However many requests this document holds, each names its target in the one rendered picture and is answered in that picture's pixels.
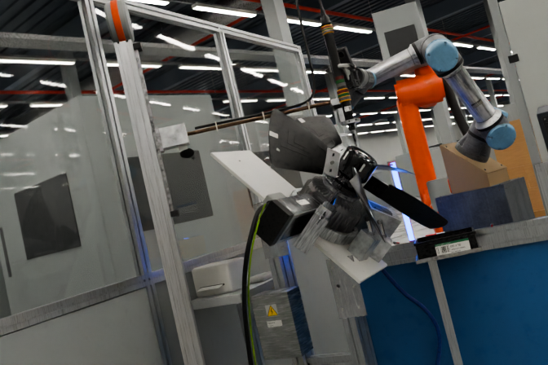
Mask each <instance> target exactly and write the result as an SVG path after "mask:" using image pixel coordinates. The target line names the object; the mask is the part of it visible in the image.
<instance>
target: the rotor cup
mask: <svg viewBox="0 0 548 365"><path fill-rule="evenodd" d="M347 152H348V154H347V156H346V157H345V159H343V157H344V156H345V155H346V153H347ZM360 154H362V155H364V156H365V158H364V157H362V156H361V155H360ZM363 164H365V167H364V168H363V169H362V170H361V172H360V171H359V170H360V168H361V167H362V165H363ZM377 166H378V163H377V161H376V160H375V159H374V158H373V157H372V156H371V155H370V154H369V153H367V152H365V151H363V150H362V149H360V148H358V147H355V146H348V147H347V148H346V150H345V152H344V153H343V154H342V156H341V157H340V161H339V167H338V176H337V177H336V178H332V177H330V176H328V175H325V176H326V178H327V179H328V181H329V182H330V183H331V184H332V185H333V186H334V187H336V188H337V189H339V190H340V191H341V192H343V193H345V194H347V195H349V196H352V197H355V198H358V196H357V194H356V191H355V190H354V188H353V187H352V185H351V184H350V182H349V181H350V180H351V179H352V178H353V177H354V176H353V170H352V167H354V168H356V172H357V173H358V174H359V177H360V178H361V183H362V184H364V183H366V182H367V181H368V179H369V177H370V176H371V175H372V173H373V172H374V170H375V169H376V168H377Z"/></svg>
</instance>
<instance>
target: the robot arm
mask: <svg viewBox="0 0 548 365"><path fill-rule="evenodd" d="M337 51H338V56H339V59H340V64H339V65H338V68H341V69H342V72H343V76H344V79H345V82H346V86H347V88H348V89H349V93H350V96H351V107H352V109H353V108H354V107H355V106H356V104H357V103H358V102H359V100H360V99H361V98H362V96H363V95H364V94H365V93H366V91H367V90H369V89H372V88H373V87H374V86H376V85H377V84H378V83H380V82H382V81H385V80H386V79H388V78H390V77H393V76H395V75H396V74H398V73H401V72H403V71H404V70H406V69H408V68H411V67H413V66H414V65H416V64H419V65H422V64H424V63H427V64H428V65H429V66H430V67H431V68H432V70H433V71H434V72H435V74H436V75H437V77H439V78H444V79H445V80H446V82H447V83H448V84H449V86H450V87H451V88H452V90H453V91H454V93H455V94H456V95H457V97H458V98H459V99H460V100H461V102H462V103H463V105H464V106H465V107H466V109H467V110H468V112H469V113H470V114H471V115H472V116H473V118H474V120H473V122H472V124H471V127H470V128H469V130H468V131H467V133H466V134H465V135H464V136H463V137H462V138H461V139H460V140H459V141H458V142H457V144H456V146H455V148H456V149H457V150H458V151H459V152H460V153H461V154H463V155H464V156H466V157H468V158H470V159H472V160H474V161H478V162H482V163H486V162H487V161H488V159H489V156H490V152H491V148H492V149H495V150H503V149H506V148H508V147H509V146H511V145H512V144H513V142H514V141H515V138H516V132H515V128H514V127H513V126H512V125H511V124H510V123H509V121H508V120H507V117H508V113H507V112H505V111H503V110H501V109H499V108H495V107H493V106H492V105H491V103H490V102H489V101H488V100H487V98H486V97H485V95H484V94H483V92H482V91H481V90H480V88H479V87H478V86H477V85H476V83H475V81H474V80H473V79H472V77H471V76H470V74H469V73H468V72H467V71H466V69H465V68H464V66H463V61H464V59H463V58H462V57H461V55H460V54H459V52H458V51H457V48H456V47H455V45H454V44H453V43H452V42H451V41H450V40H448V39H447V38H446V36H444V35H442V34H439V33H433V34H430V35H427V36H425V37H423V38H421V39H419V40H417V41H416V42H414V43H412V44H410V46H409V48H408V49H406V50H404V51H401V52H400V53H398V54H396V55H393V56H392V57H391V58H389V59H386V60H384V61H382V62H381V63H379V64H376V65H374V66H373V67H371V68H369V69H362V68H357V67H356V66H355V64H354V63H352V60H351V56H350V55H349V52H348V50H347V47H346V46H343V47H340V48H338V49H337ZM325 73H326V74H327V75H328V76H329V80H330V82H331V84H332V85H334V76H333V74H332V70H331V68H327V69H326V70H325Z"/></svg>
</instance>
